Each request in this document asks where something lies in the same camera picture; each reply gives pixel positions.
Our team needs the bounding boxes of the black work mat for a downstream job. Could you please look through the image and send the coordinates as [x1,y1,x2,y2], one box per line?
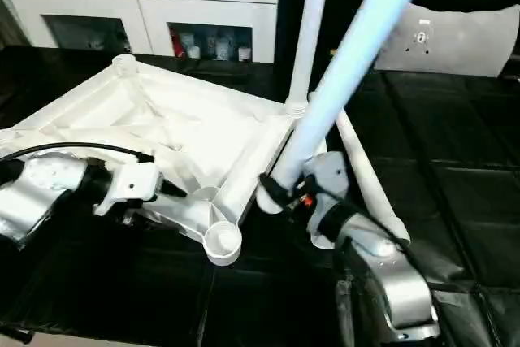
[0,45,520,347]

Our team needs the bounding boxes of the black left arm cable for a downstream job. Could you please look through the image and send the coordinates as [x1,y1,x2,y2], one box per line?
[0,142,155,163]

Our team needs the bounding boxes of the white plastic table top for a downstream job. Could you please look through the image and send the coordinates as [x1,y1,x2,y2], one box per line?
[0,54,327,267]

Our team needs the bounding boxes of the white padded sheet with fitting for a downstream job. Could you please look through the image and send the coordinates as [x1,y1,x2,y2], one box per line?
[380,2,520,78]

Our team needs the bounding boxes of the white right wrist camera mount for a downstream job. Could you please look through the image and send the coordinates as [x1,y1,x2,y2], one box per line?
[305,150,352,250]

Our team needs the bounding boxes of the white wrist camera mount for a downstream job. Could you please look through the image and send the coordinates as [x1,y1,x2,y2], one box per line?
[93,162,165,219]
[305,150,352,250]

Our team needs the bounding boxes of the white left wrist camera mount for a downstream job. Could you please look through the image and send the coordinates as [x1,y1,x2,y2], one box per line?
[93,162,165,219]

